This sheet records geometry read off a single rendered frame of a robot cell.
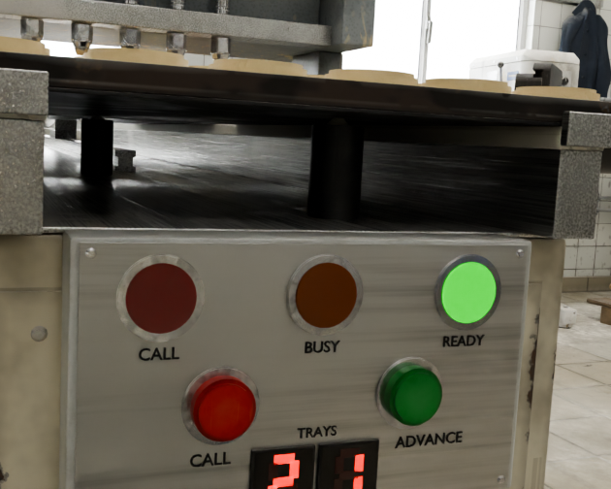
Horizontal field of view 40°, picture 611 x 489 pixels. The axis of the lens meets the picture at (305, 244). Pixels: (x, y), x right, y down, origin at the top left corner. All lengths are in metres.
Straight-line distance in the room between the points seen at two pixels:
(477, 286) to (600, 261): 5.44
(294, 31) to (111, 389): 0.87
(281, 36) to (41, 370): 0.85
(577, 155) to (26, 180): 0.28
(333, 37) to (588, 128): 0.79
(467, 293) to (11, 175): 0.23
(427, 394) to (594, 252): 5.41
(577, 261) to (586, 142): 5.28
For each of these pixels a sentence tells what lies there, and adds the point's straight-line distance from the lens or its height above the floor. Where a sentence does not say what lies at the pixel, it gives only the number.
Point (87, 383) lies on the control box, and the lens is 0.39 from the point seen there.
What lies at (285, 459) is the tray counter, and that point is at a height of 0.73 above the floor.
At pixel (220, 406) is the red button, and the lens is 0.39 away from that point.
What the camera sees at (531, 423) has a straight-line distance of 0.53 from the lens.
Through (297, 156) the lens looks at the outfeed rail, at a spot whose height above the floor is 0.87.
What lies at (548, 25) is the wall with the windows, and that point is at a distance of 5.50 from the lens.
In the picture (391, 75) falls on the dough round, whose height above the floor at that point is 0.92.
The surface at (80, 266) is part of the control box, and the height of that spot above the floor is 0.83.
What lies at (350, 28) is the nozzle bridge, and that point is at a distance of 1.20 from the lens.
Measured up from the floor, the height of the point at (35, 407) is 0.75.
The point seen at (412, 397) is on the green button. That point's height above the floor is 0.76.
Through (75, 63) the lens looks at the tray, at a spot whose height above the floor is 0.91.
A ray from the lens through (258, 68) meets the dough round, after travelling 0.41.
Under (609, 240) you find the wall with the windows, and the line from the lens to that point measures 5.90.
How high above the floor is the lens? 0.89
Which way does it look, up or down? 7 degrees down
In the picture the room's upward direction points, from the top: 3 degrees clockwise
